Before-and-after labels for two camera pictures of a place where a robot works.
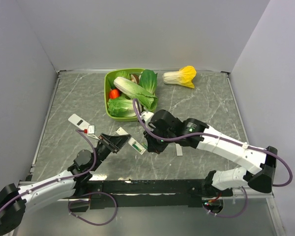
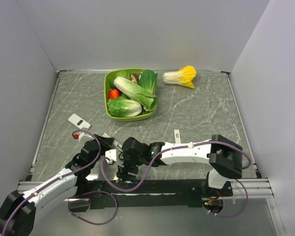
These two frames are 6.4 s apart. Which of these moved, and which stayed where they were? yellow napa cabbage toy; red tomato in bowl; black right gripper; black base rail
Moved: black right gripper
Stayed: black base rail; yellow napa cabbage toy; red tomato in bowl
